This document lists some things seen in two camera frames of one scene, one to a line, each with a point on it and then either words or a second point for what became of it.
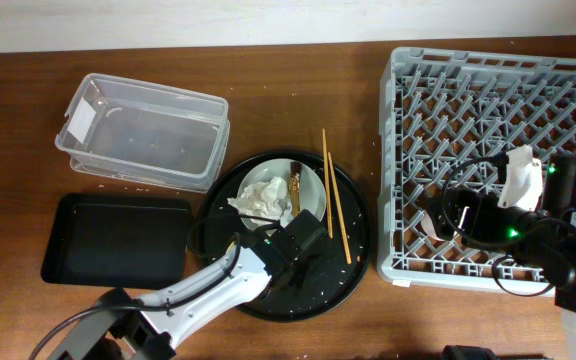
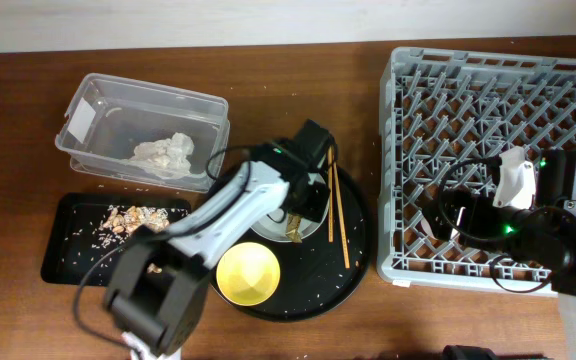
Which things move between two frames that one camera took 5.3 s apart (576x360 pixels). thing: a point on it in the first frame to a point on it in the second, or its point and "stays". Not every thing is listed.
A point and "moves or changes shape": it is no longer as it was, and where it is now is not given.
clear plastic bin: [145, 131] stays
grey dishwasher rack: [439, 110] stays
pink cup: [428, 228] stays
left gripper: [302, 265] to [315, 201]
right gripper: [481, 207] stays
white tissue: [268, 200] moves or changes shape
